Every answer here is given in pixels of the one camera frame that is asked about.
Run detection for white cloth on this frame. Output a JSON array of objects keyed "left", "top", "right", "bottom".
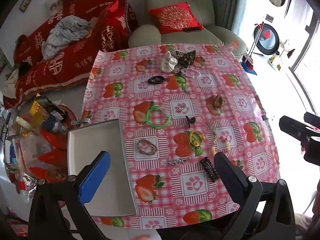
[{"left": 2, "top": 69, "right": 19, "bottom": 98}]

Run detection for blue jar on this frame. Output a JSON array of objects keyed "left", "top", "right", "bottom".
[{"left": 46, "top": 116, "right": 67, "bottom": 134}]

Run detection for hanging braided cord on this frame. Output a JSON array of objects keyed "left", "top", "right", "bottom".
[{"left": 126, "top": 0, "right": 133, "bottom": 38}]

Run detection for yellow packet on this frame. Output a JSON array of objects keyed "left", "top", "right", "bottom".
[{"left": 30, "top": 94, "right": 50, "bottom": 115}]

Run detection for large round black decoration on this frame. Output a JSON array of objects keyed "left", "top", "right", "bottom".
[{"left": 253, "top": 23, "right": 280, "bottom": 55}]

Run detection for black snap hair clip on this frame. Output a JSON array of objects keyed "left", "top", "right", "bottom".
[{"left": 200, "top": 157, "right": 220, "bottom": 182}]

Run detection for black spiral hair tie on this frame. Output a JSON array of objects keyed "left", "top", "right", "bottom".
[{"left": 147, "top": 75, "right": 167, "bottom": 85}]

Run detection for grey crumpled clothes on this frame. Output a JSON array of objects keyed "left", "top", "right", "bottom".
[{"left": 41, "top": 15, "right": 92, "bottom": 59}]

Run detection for white rectangular tray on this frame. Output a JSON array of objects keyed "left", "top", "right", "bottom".
[{"left": 67, "top": 119, "right": 138, "bottom": 217}]

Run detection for red embroidered cushion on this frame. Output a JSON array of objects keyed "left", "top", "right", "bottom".
[{"left": 147, "top": 2, "right": 205, "bottom": 34}]

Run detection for clear plastic bag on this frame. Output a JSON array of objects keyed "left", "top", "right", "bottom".
[{"left": 7, "top": 135, "right": 50, "bottom": 193}]

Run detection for white scrunchie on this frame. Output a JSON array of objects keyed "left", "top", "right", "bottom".
[{"left": 161, "top": 51, "right": 178, "bottom": 73}]

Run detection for brown braided bracelet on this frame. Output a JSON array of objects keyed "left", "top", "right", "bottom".
[{"left": 137, "top": 139, "right": 158, "bottom": 153}]

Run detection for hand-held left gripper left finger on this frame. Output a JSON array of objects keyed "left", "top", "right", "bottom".
[{"left": 28, "top": 151, "right": 112, "bottom": 240}]

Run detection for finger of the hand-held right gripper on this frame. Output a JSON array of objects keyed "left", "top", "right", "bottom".
[
  {"left": 279, "top": 115, "right": 313, "bottom": 146},
  {"left": 303, "top": 111, "right": 320, "bottom": 131}
]

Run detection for clear bead bracelet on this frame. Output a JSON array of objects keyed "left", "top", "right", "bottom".
[{"left": 179, "top": 67, "right": 200, "bottom": 79}]

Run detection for brown spiral hair tie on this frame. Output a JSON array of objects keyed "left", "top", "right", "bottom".
[{"left": 212, "top": 94, "right": 225, "bottom": 110}]

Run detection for mop with blue head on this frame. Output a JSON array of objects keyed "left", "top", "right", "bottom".
[{"left": 241, "top": 22, "right": 264, "bottom": 75}]

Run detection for pink strawberry print tablecloth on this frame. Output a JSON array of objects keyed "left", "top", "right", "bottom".
[{"left": 81, "top": 42, "right": 280, "bottom": 230}]

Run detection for silver hair clip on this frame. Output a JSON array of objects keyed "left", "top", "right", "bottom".
[{"left": 167, "top": 156, "right": 191, "bottom": 166}]

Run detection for yellow bottle with white lid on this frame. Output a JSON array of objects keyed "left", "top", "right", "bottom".
[{"left": 16, "top": 112, "right": 44, "bottom": 133}]

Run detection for green curtain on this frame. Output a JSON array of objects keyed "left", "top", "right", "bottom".
[{"left": 204, "top": 0, "right": 250, "bottom": 30}]

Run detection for yellow cord bracelet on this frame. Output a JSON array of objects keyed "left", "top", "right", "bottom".
[{"left": 188, "top": 130, "right": 205, "bottom": 147}]

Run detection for framed wall picture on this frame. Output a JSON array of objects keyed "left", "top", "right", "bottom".
[{"left": 19, "top": 0, "right": 32, "bottom": 12}]

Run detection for red paper packets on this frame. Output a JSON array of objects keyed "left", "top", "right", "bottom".
[{"left": 30, "top": 150, "right": 68, "bottom": 180}]

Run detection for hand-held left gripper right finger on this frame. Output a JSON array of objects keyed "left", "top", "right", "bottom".
[{"left": 214, "top": 152, "right": 297, "bottom": 240}]

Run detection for leopard print scrunchie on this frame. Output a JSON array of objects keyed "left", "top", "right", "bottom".
[{"left": 175, "top": 50, "right": 197, "bottom": 68}]

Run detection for person's beige clothing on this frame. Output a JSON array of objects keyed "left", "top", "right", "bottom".
[{"left": 295, "top": 212, "right": 320, "bottom": 240}]

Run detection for pastel bead bracelet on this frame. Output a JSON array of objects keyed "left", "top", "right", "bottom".
[{"left": 211, "top": 134, "right": 233, "bottom": 155}]

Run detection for green plastic bracelet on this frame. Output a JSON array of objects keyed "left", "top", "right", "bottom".
[{"left": 146, "top": 106, "right": 172, "bottom": 129}]

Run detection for silver clasp chain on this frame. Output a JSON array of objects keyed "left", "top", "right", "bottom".
[{"left": 207, "top": 121, "right": 218, "bottom": 137}]

